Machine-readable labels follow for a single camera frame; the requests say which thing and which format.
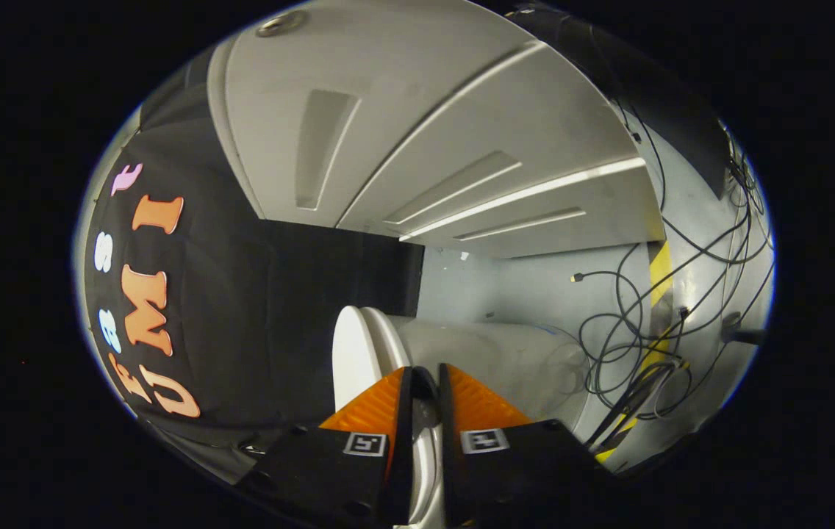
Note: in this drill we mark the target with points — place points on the yellow black floor tape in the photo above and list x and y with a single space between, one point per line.
660 268

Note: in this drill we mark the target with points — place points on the black backdrop cloth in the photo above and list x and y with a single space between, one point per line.
241 294

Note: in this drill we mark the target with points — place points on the white toilet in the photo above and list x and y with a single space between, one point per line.
484 367

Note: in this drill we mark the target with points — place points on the white toilet lid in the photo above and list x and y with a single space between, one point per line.
348 360

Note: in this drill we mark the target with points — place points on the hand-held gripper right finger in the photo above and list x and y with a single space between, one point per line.
450 455

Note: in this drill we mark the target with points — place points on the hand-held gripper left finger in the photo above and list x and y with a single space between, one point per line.
403 455

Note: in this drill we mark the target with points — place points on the white cabinet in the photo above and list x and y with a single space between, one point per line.
425 110

